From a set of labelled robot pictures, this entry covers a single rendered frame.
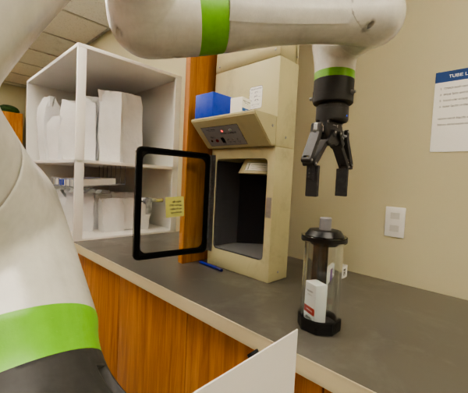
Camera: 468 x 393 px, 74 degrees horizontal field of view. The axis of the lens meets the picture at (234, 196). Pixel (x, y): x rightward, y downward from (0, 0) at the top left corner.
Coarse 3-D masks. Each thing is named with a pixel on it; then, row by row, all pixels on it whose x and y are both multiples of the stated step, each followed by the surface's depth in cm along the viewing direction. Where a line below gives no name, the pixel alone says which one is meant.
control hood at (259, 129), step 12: (192, 120) 117; (204, 120) 112; (216, 120) 109; (228, 120) 105; (240, 120) 102; (252, 120) 99; (264, 120) 99; (252, 132) 103; (264, 132) 100; (240, 144) 111; (252, 144) 108; (264, 144) 104
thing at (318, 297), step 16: (304, 240) 74; (336, 240) 70; (304, 256) 75; (320, 256) 71; (336, 256) 71; (304, 272) 75; (320, 272) 71; (336, 272) 72; (304, 288) 74; (320, 288) 72; (336, 288) 72; (304, 304) 74; (320, 304) 72; (336, 304) 72; (320, 320) 72; (336, 320) 73
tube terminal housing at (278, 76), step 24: (240, 72) 115; (264, 72) 107; (288, 72) 106; (240, 96) 115; (264, 96) 107; (288, 96) 107; (288, 120) 108; (288, 144) 109; (216, 168) 125; (288, 168) 110; (288, 192) 112; (264, 216) 108; (288, 216) 113; (264, 240) 108; (288, 240) 114; (216, 264) 125; (240, 264) 116; (264, 264) 108
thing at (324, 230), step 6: (324, 222) 74; (330, 222) 74; (312, 228) 75; (318, 228) 76; (324, 228) 74; (330, 228) 74; (306, 234) 75; (312, 234) 73; (318, 234) 72; (324, 234) 71; (330, 234) 71; (336, 234) 72; (342, 234) 74
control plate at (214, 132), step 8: (200, 128) 117; (208, 128) 114; (216, 128) 112; (224, 128) 109; (232, 128) 107; (208, 136) 118; (216, 136) 116; (224, 136) 113; (232, 136) 110; (240, 136) 108; (216, 144) 119; (224, 144) 116; (232, 144) 114
